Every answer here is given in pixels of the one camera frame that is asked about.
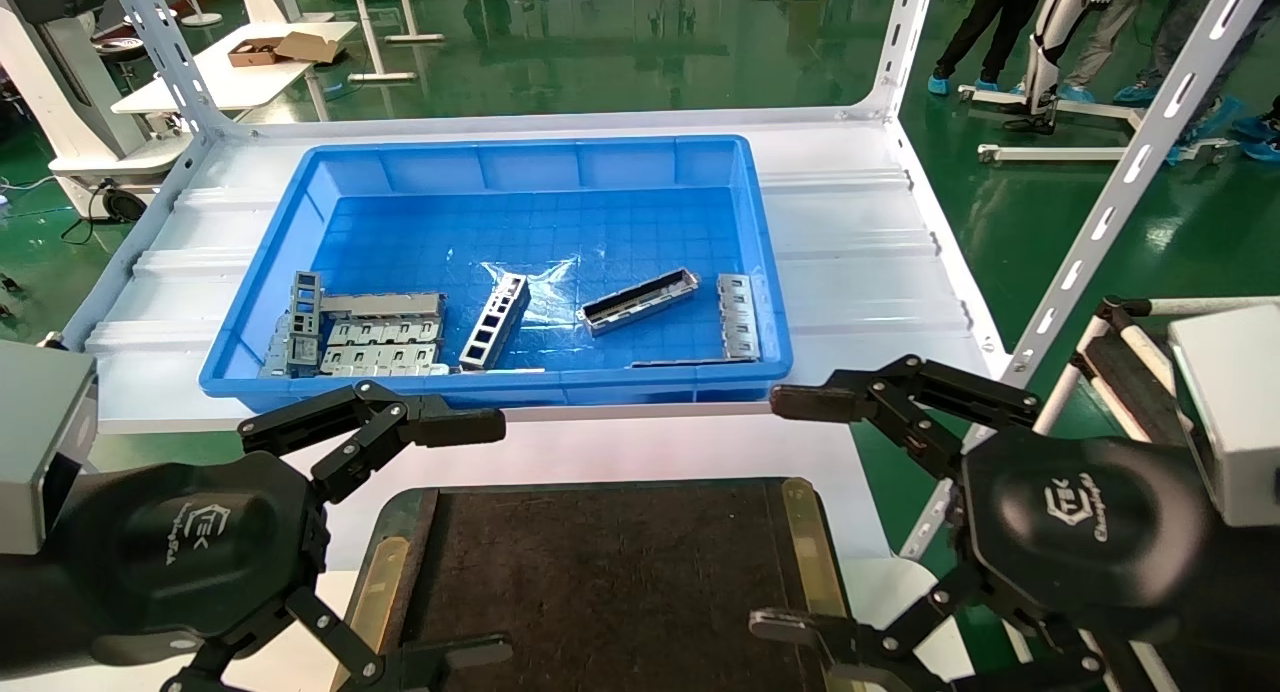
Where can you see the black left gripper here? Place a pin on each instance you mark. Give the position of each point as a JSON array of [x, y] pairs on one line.
[[180, 542]]

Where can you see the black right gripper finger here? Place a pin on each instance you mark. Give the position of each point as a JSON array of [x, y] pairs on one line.
[[820, 400]]

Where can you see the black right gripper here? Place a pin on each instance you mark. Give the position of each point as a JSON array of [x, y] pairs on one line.
[[1090, 532]]

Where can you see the long metal channel part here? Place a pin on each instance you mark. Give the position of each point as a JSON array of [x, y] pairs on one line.
[[385, 304], [640, 310]]

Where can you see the slotted metal plate part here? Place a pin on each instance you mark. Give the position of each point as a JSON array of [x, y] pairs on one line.
[[385, 332], [380, 359], [740, 344]]

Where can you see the small grey metal part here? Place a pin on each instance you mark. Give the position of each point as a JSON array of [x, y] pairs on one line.
[[277, 357]]

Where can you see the black flat container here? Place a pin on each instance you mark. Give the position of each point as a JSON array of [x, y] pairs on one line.
[[600, 582]]

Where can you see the thin flat metal strip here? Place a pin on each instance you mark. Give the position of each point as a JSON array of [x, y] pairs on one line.
[[690, 363], [510, 370]]

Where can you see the white metal shelf rack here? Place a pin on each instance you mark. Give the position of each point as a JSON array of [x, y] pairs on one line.
[[850, 232]]

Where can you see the large blue plastic bin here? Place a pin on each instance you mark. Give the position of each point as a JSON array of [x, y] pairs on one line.
[[560, 232]]

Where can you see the white robot stand base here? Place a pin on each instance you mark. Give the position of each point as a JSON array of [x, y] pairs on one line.
[[1060, 154]]

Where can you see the person in black trousers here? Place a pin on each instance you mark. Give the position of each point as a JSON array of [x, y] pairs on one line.
[[985, 12]]

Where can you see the white black humanoid robot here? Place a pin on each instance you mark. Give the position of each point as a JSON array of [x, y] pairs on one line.
[[1050, 22]]

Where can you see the person in grey trousers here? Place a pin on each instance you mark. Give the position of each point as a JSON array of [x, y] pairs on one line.
[[1115, 32]]

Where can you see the white table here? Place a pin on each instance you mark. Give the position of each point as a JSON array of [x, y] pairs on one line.
[[240, 82]]

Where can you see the open cardboard box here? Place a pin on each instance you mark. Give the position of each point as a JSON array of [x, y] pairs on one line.
[[305, 47]]

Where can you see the person with blue shoe covers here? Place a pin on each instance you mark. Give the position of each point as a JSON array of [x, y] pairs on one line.
[[1265, 132]]

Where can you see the white floor stand base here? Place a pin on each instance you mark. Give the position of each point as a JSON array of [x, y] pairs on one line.
[[200, 17]]

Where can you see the grey windowed metal frame part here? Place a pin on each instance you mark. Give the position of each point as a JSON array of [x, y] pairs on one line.
[[512, 284], [305, 317]]

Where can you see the white tube cart frame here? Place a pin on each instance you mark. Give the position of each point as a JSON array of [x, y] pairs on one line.
[[1120, 372]]

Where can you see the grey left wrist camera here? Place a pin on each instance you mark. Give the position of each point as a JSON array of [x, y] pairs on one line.
[[40, 422]]

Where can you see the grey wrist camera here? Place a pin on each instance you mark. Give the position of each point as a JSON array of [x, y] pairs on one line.
[[1240, 412], [40, 422]]

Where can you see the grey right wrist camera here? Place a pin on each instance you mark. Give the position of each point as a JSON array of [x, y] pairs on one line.
[[1240, 412]]

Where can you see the white table leg frame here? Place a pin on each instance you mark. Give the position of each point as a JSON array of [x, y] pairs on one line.
[[368, 22]]

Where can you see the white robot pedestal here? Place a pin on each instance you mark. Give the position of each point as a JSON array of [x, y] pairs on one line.
[[60, 102]]

